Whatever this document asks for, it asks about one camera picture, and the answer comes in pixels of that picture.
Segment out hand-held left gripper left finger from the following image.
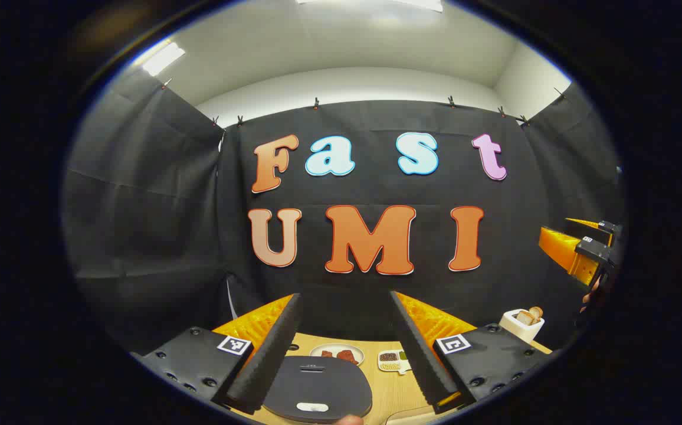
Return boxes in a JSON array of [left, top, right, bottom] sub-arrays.
[[132, 293, 304, 415]]

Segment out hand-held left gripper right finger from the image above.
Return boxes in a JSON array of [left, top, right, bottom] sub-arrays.
[[389, 290, 554, 414]]

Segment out black rice cooker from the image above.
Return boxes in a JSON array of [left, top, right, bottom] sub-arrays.
[[261, 354, 373, 423]]

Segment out white divided dish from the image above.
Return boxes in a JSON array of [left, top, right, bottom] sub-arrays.
[[378, 349, 412, 375]]

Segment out round white plate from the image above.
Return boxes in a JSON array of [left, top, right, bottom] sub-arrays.
[[310, 344, 365, 367]]

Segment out white toaster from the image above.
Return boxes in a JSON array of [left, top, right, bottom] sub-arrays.
[[499, 308, 545, 344]]

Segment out ceiling light panel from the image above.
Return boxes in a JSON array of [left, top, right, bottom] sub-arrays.
[[140, 42, 187, 77]]

